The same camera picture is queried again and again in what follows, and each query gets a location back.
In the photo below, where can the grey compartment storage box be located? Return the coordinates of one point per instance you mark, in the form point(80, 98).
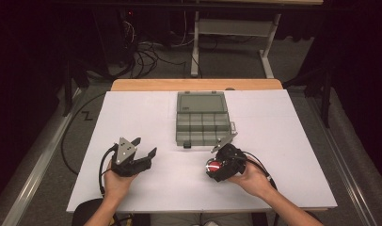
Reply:
point(201, 125)

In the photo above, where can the person's grey trousers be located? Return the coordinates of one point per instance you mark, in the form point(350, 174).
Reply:
point(173, 220)

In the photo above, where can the white metal desk frame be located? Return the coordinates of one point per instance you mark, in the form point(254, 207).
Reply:
point(233, 27)

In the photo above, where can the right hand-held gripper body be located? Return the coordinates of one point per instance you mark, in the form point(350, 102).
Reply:
point(234, 160)

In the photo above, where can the aluminium floor rail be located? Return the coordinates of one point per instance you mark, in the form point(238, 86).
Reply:
point(342, 175)
point(38, 169)

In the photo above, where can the person's right hand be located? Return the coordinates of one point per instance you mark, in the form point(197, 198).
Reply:
point(255, 179)

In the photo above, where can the white table cover board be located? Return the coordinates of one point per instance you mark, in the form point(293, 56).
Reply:
point(167, 188)

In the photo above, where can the red round tape measure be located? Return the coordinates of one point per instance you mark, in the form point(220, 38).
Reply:
point(214, 166)

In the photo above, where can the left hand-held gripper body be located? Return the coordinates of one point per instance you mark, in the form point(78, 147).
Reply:
point(123, 152)

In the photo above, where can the person's left hand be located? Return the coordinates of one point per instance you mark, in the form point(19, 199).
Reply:
point(115, 185)

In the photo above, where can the wooden table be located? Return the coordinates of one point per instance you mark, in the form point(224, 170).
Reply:
point(195, 84)

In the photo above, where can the black stool seat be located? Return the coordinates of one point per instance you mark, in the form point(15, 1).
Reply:
point(82, 212)

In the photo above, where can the black metal stand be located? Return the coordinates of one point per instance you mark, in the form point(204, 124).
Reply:
point(326, 100)
point(67, 94)

